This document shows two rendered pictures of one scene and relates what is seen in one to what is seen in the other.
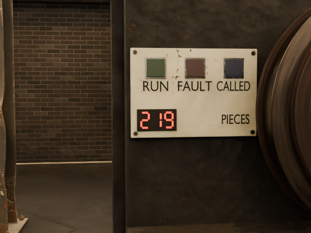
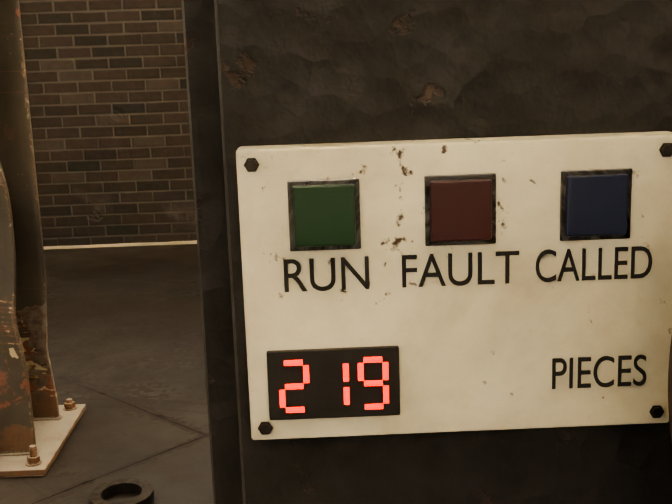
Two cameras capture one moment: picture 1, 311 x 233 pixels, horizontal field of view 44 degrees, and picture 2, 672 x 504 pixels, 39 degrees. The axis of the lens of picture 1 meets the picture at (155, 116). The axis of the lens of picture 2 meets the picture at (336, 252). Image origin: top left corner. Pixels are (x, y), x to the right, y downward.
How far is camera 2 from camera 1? 0.28 m
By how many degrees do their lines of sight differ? 10
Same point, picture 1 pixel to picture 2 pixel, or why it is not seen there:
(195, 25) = (462, 55)
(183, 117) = (422, 370)
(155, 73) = (324, 234)
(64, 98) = (169, 80)
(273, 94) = not seen: outside the picture
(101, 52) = not seen: outside the picture
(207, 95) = (502, 298)
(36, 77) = (97, 27)
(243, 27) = (632, 51)
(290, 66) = not seen: outside the picture
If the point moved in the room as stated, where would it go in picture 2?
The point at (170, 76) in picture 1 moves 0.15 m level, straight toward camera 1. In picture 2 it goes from (376, 242) to (350, 311)
